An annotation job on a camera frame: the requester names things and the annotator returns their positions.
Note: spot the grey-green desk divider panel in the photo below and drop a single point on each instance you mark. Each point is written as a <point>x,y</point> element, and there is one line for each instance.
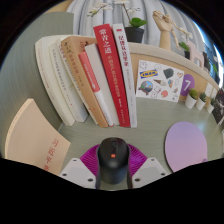
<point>20,66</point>

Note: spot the pink horse figure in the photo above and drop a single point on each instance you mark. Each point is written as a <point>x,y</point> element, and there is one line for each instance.
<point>195,53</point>

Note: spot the round purple number sign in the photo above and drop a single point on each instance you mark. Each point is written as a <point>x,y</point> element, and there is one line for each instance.
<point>188,85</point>

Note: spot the white orchid in black pot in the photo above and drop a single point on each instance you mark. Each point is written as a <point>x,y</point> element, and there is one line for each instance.
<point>184,46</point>
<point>134,33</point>

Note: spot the wooden mannequin figure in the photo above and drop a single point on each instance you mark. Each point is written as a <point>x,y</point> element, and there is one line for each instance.
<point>178,31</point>

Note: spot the beige booklet with red text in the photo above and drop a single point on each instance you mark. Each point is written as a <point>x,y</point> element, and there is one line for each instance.
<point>31,136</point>

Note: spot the black computer mouse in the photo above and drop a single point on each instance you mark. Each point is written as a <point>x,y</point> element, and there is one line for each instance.
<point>113,160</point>

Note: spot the grey curtain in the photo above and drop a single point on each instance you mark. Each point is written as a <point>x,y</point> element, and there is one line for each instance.
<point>106,13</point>

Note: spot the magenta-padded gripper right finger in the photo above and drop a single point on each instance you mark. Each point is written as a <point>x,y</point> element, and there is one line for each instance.
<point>150,170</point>

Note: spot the white book with red band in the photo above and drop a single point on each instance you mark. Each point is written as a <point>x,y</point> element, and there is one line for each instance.
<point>96,83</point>

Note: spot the window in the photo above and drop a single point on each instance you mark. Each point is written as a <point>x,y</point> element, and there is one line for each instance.
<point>208,40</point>

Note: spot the black horse figure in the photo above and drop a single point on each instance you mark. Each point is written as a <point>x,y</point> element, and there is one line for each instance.
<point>207,59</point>

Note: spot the purple mouse pad with wrist rest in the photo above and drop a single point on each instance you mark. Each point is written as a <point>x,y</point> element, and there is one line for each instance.
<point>185,146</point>

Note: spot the succulent in white pot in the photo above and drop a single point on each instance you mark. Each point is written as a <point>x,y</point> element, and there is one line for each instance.
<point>210,107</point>
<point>190,101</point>
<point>200,104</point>

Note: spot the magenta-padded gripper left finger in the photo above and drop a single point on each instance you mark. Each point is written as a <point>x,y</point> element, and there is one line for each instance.
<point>78,171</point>

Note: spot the white book with photo cover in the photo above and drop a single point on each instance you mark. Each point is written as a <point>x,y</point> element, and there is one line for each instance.
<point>126,73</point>

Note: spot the tan book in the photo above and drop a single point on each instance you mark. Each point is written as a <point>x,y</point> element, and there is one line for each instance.
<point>80,76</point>

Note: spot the thick white book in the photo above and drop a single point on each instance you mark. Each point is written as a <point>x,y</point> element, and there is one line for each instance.
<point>50,80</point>

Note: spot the white sticker sheet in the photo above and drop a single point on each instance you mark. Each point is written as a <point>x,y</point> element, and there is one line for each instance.
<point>158,81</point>

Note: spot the wooden desk shelf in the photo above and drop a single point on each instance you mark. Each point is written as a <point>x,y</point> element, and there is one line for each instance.
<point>156,55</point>

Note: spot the white wall socket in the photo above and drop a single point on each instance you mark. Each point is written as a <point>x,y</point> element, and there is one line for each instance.
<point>208,90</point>

